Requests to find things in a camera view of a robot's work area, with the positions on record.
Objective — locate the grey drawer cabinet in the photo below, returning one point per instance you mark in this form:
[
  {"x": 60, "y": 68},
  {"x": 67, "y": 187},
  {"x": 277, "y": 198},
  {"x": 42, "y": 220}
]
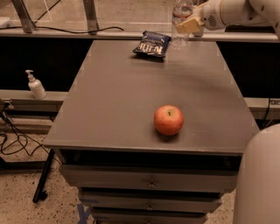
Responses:
[{"x": 124, "y": 169}]

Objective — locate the clear plastic water bottle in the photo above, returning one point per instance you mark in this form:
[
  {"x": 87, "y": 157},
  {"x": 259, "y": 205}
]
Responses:
[{"x": 181, "y": 11}]

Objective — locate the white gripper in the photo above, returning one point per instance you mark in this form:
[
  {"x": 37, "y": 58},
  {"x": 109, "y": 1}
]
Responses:
[{"x": 210, "y": 15}]

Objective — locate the black stand leg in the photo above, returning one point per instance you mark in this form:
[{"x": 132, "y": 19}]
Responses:
[{"x": 40, "y": 193}]

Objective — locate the red apple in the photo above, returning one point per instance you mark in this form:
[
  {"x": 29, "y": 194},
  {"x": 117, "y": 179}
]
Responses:
[{"x": 168, "y": 120}]

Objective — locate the blue chip bag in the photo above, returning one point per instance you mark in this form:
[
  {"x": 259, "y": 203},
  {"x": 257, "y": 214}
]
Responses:
[{"x": 153, "y": 44}]

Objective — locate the white pump dispenser bottle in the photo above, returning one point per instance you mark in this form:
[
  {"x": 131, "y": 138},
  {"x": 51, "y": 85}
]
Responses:
[{"x": 35, "y": 86}]

